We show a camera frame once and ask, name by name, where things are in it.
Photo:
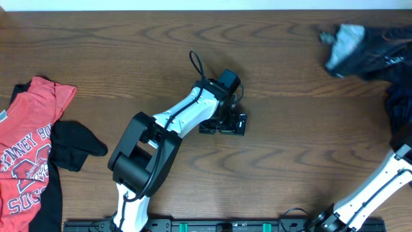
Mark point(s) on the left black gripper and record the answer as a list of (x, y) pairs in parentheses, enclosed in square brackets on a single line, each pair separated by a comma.
[(232, 129)]

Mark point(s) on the black orange-patterned jersey shirt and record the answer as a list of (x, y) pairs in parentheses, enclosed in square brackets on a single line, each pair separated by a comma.
[(370, 53)]

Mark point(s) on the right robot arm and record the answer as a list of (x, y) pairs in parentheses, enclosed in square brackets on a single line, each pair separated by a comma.
[(350, 213)]

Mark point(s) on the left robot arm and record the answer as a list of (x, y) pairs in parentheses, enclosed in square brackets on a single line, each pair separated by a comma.
[(147, 149)]

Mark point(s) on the plain black garment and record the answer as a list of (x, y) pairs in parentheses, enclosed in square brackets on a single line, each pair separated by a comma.
[(71, 144)]

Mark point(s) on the dark navy blue garment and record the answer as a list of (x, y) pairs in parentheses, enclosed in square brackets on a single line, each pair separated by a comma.
[(398, 106)]

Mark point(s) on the red printed t-shirt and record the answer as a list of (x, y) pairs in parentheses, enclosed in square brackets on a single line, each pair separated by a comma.
[(25, 147)]

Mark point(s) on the black mounting rail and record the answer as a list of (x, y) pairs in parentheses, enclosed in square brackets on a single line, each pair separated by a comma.
[(167, 225)]

